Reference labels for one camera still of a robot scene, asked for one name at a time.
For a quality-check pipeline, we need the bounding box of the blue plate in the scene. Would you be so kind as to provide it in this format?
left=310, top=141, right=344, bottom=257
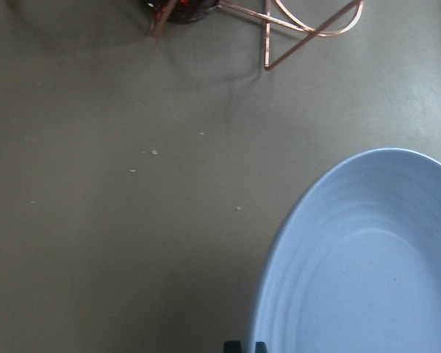
left=244, top=149, right=441, bottom=352

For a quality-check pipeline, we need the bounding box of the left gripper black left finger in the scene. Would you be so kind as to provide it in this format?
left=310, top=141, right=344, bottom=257
left=223, top=340, right=243, bottom=353

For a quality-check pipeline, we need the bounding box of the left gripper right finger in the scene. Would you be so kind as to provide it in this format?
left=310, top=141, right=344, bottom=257
left=255, top=341, right=268, bottom=353

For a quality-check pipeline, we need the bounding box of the dark drink bottle front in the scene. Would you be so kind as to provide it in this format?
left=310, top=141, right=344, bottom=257
left=140, top=0, right=219, bottom=24

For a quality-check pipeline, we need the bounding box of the copper wire bottle rack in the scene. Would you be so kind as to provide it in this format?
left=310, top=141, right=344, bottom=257
left=141, top=1, right=364, bottom=71

